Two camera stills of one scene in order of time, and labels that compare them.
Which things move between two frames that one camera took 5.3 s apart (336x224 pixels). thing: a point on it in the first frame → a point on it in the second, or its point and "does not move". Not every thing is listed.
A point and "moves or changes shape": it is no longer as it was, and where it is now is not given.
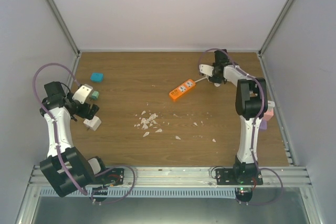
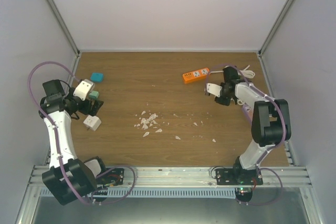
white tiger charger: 93,124 does not move
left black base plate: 113,177 does not move
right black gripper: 218,81 → 226,102
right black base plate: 231,177 does not move
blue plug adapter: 97,77 does not move
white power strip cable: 216,84 moves or changes shape
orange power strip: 182,89 → 196,75
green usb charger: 95,95 does not move
